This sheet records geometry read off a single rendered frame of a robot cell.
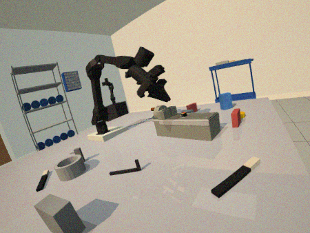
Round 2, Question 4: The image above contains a blue block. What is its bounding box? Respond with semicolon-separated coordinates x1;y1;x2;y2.
218;92;233;110

